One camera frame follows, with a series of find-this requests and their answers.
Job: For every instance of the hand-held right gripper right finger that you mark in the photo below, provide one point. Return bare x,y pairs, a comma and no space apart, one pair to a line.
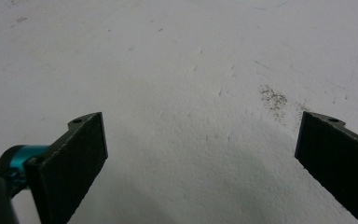
338,158

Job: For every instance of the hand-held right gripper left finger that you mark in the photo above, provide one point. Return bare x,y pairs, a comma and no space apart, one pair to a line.
66,174

